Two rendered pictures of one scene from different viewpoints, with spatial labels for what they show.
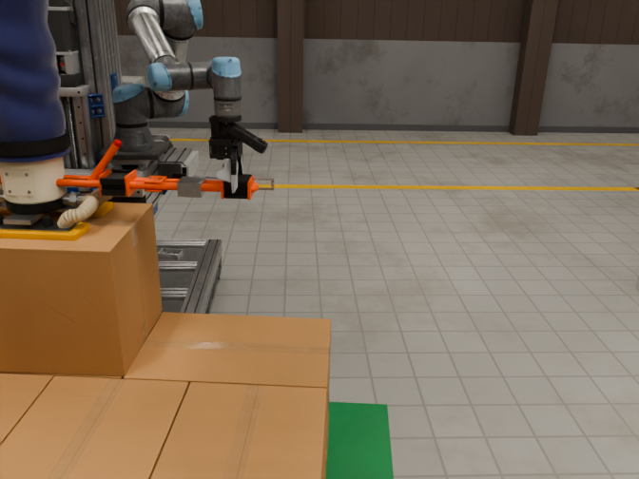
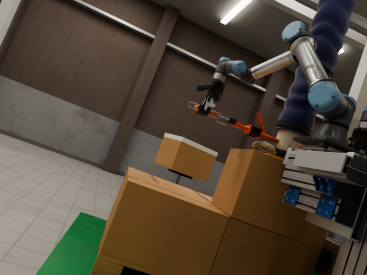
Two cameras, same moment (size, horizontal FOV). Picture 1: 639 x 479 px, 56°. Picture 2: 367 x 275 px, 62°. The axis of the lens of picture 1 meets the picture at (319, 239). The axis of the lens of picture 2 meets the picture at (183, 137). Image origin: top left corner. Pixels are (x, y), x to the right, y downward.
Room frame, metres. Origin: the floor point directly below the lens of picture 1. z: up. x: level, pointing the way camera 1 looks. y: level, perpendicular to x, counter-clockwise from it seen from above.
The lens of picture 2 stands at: (3.46, -0.17, 0.72)
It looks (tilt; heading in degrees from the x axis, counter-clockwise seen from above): 5 degrees up; 169
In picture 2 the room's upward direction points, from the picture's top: 21 degrees clockwise
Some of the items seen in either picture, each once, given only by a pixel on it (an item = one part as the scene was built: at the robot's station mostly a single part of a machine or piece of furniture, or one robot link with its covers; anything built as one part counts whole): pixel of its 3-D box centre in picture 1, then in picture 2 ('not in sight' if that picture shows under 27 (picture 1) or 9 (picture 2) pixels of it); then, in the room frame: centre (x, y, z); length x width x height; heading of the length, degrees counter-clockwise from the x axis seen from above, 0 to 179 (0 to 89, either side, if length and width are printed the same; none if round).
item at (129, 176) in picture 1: (118, 182); (253, 131); (1.67, 0.59, 1.07); 0.10 x 0.08 x 0.06; 177
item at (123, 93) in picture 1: (131, 103); (339, 111); (2.24, 0.70, 1.20); 0.13 x 0.12 x 0.14; 118
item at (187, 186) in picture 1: (191, 186); (222, 119); (1.66, 0.37, 1.07); 0.07 x 0.07 x 0.04; 87
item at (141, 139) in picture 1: (132, 134); (331, 135); (2.24, 0.71, 1.09); 0.15 x 0.15 x 0.10
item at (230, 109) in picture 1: (227, 107); (218, 78); (1.66, 0.26, 1.30); 0.08 x 0.08 x 0.05
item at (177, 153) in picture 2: not in sight; (185, 157); (-0.32, 0.70, 0.82); 0.60 x 0.40 x 0.40; 114
